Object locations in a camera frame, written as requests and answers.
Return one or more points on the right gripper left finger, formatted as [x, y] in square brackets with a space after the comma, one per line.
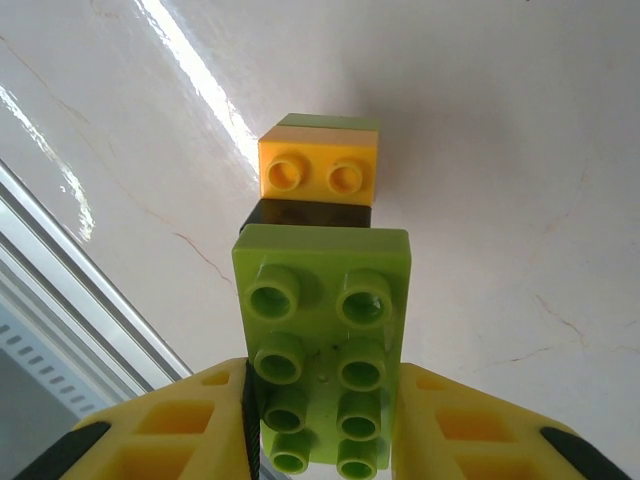
[225, 425]

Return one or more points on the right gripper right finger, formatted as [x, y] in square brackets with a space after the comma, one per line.
[415, 440]

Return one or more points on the green two-by-four lego brick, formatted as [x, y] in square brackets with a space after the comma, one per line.
[325, 121]
[325, 360]

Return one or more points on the wide yellow lego brick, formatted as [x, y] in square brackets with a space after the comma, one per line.
[310, 150]

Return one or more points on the long aluminium mounting rail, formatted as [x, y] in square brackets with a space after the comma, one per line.
[75, 280]

